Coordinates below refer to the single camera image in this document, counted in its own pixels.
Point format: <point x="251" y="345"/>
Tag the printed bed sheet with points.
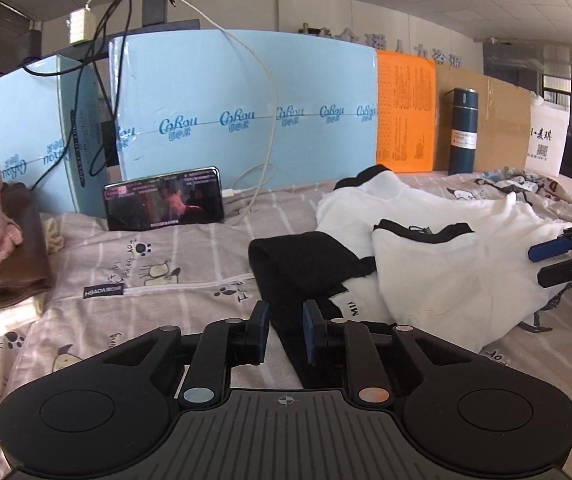
<point x="176" y="260"/>

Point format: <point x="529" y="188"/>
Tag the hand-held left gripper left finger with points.
<point x="261" y="332"/>

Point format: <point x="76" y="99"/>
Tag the white paper bag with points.
<point x="546" y="135"/>

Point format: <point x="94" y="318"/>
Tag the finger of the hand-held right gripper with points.
<point x="566" y="272"/>
<point x="548" y="250"/>

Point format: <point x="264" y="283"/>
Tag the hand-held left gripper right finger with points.
<point x="312" y="332"/>

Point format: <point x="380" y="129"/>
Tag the white power adapter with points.
<point x="81" y="25"/>

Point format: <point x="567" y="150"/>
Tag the grey wall lettering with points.
<point x="416" y="45"/>

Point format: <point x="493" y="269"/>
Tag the brown folded cloth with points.
<point x="21" y="260"/>

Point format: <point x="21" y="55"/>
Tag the brown cardboard box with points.
<point x="501" y="125"/>

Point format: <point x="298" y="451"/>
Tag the tall black charger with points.
<point x="153" y="5"/>

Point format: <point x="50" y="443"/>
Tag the white folded cloth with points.
<point x="6" y="322"/>

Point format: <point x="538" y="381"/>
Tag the pale yellow cloth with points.
<point x="52" y="237"/>

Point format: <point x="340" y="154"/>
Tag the black smartphone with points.
<point x="166" y="200"/>

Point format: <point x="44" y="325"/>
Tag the white shirt with black sleeves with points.
<point x="456" y="280"/>

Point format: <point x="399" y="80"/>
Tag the light blue foam board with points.
<point x="246" y="85"/>

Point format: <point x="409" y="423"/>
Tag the dark blue vacuum bottle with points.
<point x="463" y="130"/>

